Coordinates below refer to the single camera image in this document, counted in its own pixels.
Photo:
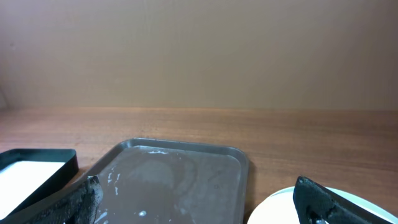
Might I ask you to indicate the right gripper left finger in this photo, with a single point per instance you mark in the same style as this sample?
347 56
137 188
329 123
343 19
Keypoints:
79 206

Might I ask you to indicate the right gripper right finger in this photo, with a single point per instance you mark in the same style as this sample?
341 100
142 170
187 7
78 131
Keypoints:
314 203

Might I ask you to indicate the white plate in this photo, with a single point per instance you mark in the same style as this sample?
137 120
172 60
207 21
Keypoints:
279 208

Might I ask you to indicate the black tray with white water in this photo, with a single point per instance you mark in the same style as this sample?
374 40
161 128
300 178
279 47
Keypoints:
30 175

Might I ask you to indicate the dark brown serving tray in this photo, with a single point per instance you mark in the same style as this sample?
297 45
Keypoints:
159 181

